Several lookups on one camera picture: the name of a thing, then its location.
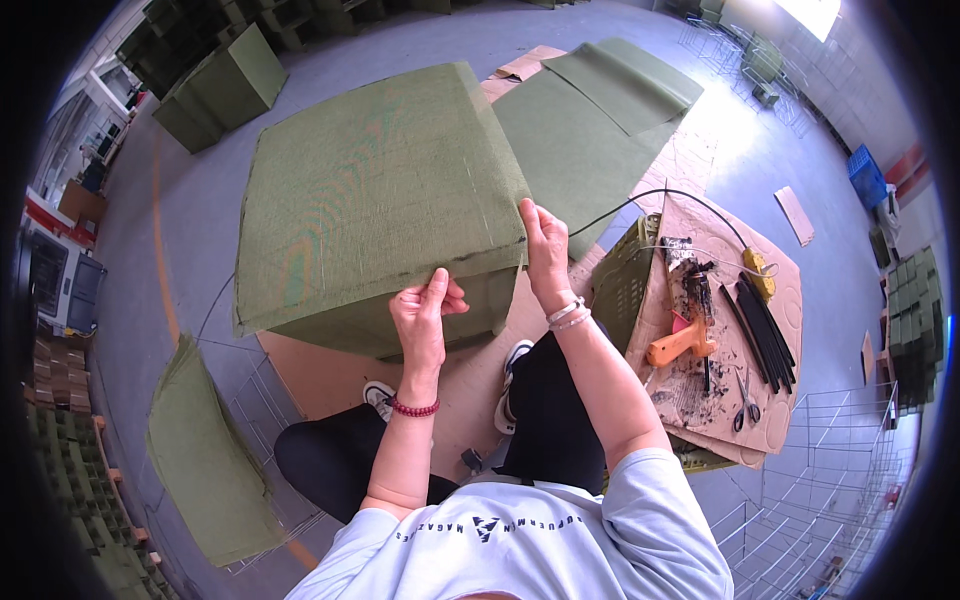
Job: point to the shelf of green boxes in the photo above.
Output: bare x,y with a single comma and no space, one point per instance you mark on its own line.
247,26

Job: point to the scissors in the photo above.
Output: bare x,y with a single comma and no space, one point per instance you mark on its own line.
745,409

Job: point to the person's left fingers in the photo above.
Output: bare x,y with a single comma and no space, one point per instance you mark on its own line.
439,289

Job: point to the small cardboard strip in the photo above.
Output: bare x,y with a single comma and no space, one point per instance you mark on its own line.
794,216

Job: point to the green fabric covered boxes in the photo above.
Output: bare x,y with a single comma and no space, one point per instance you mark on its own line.
221,90

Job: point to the green fabric covered box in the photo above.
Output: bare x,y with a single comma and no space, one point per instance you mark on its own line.
390,315

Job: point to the stack of green boxes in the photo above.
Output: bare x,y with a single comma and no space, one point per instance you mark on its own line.
915,330

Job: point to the stack of green fabric sheets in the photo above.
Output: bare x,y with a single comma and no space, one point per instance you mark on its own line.
206,457

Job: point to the pallets of green boxes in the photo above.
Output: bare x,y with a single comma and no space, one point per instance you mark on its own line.
82,480

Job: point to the grey machine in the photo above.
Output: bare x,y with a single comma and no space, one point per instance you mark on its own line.
64,281

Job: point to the bundle of black glue sticks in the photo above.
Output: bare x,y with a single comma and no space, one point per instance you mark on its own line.
761,334

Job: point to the person's left hand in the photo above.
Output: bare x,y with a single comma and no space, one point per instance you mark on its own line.
418,330

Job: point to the green plastic crate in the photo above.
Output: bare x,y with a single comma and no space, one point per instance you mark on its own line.
622,281

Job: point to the person's body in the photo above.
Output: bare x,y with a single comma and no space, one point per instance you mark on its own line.
517,540

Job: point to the orange hot glue gun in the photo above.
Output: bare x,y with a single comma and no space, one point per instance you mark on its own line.
682,337

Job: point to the large green fabric sheet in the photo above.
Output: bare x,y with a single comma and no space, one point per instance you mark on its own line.
570,157

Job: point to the brown cardboard floor sheet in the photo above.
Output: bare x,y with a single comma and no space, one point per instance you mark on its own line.
330,375

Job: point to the blue plastic crate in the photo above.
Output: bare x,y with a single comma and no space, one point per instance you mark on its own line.
868,176

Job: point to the small green fabric sheet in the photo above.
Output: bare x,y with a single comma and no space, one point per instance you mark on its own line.
630,82

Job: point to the yellow power socket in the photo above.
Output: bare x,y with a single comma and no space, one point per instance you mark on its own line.
759,271

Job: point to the glue stained cardboard sheet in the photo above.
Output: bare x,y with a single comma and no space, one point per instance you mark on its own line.
742,330

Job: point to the person's right hand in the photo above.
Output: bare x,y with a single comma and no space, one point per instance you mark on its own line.
551,255

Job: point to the person's legs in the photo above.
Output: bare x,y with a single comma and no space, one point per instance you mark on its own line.
555,420

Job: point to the folded brown cardboard piece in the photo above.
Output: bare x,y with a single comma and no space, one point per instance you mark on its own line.
525,66

